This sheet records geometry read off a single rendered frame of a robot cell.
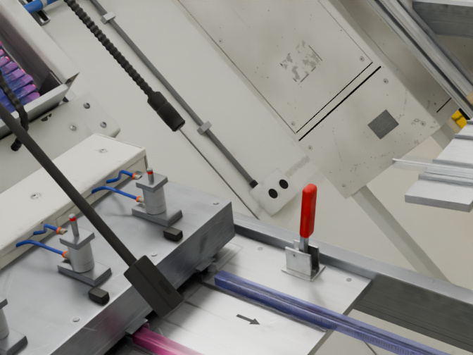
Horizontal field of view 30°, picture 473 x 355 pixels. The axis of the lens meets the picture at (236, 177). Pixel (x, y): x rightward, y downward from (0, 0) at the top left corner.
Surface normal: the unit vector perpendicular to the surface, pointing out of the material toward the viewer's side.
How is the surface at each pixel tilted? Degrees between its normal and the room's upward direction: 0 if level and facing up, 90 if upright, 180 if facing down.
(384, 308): 90
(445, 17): 90
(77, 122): 90
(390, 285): 90
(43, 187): 47
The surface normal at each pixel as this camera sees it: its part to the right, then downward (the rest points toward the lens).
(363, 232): 0.48, -0.47
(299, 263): -0.58, 0.48
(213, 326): -0.09, -0.84
